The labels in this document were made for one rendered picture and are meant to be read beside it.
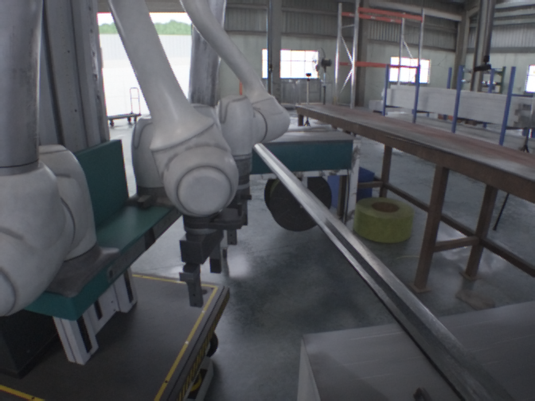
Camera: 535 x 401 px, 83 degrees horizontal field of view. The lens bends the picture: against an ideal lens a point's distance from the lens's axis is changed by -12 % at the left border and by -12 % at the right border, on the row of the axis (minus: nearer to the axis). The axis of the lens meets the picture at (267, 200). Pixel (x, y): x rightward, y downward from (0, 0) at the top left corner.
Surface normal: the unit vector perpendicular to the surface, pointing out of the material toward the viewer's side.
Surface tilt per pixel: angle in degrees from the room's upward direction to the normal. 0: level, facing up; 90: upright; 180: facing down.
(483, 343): 0
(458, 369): 75
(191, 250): 90
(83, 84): 90
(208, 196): 98
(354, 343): 0
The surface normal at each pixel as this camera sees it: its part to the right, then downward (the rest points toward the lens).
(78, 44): -0.18, 0.35
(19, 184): 0.75, -0.38
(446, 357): -0.94, -0.17
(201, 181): 0.29, 0.53
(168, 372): 0.00, -0.94
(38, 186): 0.87, -0.40
